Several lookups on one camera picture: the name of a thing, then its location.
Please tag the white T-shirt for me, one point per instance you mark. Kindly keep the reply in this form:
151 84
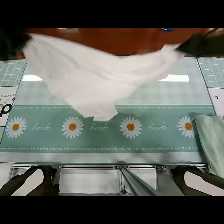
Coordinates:
96 78

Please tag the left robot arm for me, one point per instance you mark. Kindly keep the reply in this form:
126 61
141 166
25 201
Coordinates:
20 181

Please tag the pale green garment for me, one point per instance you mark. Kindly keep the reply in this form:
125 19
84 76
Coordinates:
211 143

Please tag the silver frame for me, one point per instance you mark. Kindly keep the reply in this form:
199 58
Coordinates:
133 181

